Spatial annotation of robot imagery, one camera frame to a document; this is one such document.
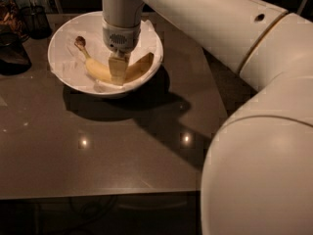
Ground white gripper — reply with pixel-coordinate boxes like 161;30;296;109
102;20;141;86

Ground black container at left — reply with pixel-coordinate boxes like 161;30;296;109
0;32;31;75

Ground white paper liner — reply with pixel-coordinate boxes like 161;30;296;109
50;15;163;94

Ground yellow banana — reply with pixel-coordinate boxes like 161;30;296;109
74;36;154;86

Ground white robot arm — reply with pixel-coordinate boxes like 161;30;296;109
103;0;313;235

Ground white bowl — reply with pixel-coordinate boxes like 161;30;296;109
47;11;164;99

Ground black mesh pen cup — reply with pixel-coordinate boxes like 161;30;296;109
21;6;52;39

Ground cable under table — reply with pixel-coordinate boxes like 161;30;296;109
42;194;119;235

